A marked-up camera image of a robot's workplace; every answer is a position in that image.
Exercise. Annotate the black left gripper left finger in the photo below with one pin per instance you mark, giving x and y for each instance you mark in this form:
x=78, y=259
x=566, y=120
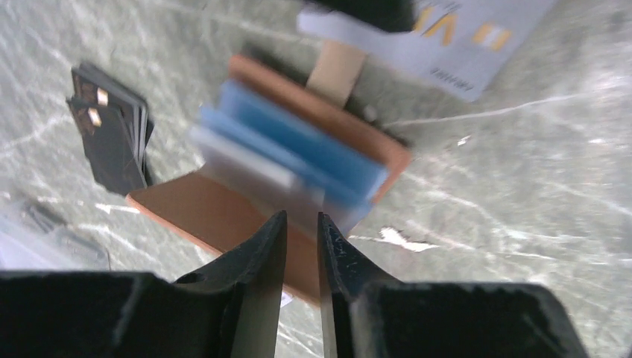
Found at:
x=226, y=308

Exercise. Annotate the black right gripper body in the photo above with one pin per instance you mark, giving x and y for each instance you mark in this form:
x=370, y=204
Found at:
x=392, y=16

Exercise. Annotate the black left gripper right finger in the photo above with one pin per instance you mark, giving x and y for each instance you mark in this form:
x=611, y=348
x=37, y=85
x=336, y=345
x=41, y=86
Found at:
x=367, y=312

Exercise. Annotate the white credit card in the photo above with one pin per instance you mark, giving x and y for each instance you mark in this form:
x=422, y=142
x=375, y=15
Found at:
x=458, y=46

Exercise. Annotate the brown leather card holder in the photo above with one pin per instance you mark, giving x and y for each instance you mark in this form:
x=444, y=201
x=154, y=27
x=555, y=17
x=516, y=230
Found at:
x=271, y=144

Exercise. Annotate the white silver card stack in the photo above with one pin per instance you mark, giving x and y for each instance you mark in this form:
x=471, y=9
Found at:
x=33, y=238

